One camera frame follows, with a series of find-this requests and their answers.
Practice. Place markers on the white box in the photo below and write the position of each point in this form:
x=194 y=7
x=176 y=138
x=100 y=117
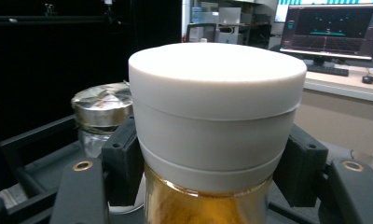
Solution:
x=229 y=15

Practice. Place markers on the computer monitor with dark screen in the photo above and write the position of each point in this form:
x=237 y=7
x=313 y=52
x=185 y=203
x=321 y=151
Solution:
x=330 y=31

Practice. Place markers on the black keyboard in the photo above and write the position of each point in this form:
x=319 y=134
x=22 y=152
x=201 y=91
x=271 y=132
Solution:
x=327 y=70

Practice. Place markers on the black metal two-tier rack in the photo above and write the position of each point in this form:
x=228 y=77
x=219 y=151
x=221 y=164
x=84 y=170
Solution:
x=35 y=161

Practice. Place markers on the glass jar with silver lid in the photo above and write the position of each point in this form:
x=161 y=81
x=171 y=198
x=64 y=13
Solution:
x=102 y=107

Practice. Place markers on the black curtain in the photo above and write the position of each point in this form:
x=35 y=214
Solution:
x=51 y=68

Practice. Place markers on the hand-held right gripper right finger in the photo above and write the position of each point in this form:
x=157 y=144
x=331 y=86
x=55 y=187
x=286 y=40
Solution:
x=302 y=168

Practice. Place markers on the light wooden desk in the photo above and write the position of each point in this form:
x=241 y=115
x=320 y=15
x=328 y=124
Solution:
x=340 y=118

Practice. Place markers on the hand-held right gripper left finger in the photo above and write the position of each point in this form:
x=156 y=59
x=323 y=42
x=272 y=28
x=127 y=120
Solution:
x=124 y=168

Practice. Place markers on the amber jar with white lid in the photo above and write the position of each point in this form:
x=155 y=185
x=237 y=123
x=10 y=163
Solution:
x=215 y=102

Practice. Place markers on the computer monitor with bright screen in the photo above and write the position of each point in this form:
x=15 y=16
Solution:
x=281 y=12

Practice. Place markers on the black computer mouse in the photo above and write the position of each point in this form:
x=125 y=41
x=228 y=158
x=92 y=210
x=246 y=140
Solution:
x=368 y=79

